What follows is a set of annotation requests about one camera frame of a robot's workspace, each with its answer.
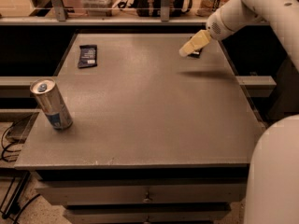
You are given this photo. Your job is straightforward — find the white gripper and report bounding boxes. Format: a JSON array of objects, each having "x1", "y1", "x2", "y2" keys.
[{"x1": 179, "y1": 3, "x2": 245, "y2": 57}]

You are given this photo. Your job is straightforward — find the black rxbar chocolate wrapper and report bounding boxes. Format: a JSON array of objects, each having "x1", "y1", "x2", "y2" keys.
[{"x1": 189, "y1": 49, "x2": 202, "y2": 59}]

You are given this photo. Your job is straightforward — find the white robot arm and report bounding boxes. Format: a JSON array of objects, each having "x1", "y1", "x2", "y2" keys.
[{"x1": 179, "y1": 0, "x2": 299, "y2": 224}]

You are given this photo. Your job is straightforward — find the grey drawer cabinet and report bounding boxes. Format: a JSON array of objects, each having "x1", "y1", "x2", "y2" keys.
[{"x1": 16, "y1": 34, "x2": 263, "y2": 224}]

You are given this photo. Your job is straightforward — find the dark blue snack bar wrapper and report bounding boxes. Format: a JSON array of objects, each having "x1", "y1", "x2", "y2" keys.
[{"x1": 78, "y1": 45, "x2": 97, "y2": 68}]

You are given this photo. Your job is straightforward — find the silver blue energy drink can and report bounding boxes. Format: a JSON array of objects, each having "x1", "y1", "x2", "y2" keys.
[{"x1": 30, "y1": 78, "x2": 73, "y2": 130}]

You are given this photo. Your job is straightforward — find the grey side bench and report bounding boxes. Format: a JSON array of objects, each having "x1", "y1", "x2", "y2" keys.
[{"x1": 0, "y1": 77, "x2": 57, "y2": 121}]

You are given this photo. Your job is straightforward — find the grey metal shelf rail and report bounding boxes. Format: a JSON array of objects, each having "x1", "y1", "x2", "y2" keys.
[{"x1": 0, "y1": 0, "x2": 208, "y2": 26}]

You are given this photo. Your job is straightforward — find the black cables left floor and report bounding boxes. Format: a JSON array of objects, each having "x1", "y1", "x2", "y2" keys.
[{"x1": 0, "y1": 115, "x2": 41, "y2": 224}]

